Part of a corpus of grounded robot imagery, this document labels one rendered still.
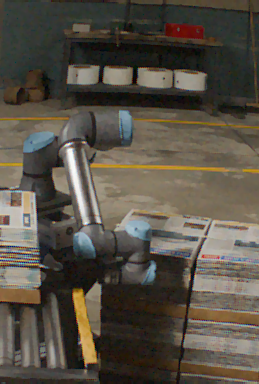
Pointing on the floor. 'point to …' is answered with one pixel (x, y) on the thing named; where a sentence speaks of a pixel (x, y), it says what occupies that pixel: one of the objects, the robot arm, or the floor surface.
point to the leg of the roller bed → (71, 344)
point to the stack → (202, 346)
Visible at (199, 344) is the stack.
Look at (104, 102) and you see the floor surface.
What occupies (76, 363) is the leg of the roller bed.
